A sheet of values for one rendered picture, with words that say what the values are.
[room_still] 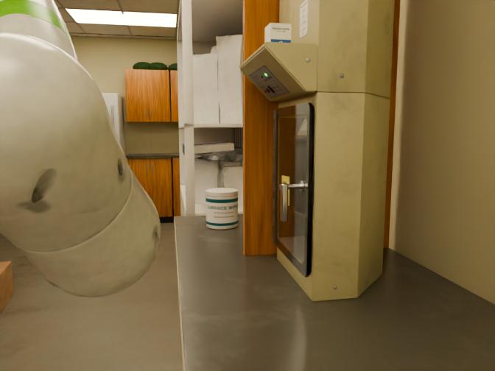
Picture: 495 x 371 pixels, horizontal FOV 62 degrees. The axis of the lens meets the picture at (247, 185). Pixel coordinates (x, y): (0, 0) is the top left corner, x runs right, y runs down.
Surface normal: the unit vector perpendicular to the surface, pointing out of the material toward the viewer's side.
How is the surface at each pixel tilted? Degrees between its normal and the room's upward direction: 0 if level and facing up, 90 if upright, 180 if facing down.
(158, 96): 90
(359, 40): 90
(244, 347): 0
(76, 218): 124
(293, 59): 90
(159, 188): 90
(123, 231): 105
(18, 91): 72
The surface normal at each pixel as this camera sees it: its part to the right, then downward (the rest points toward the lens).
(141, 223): 0.96, 0.07
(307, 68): 0.18, 0.13
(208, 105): -0.23, 0.18
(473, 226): -0.98, 0.03
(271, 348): 0.00, -0.99
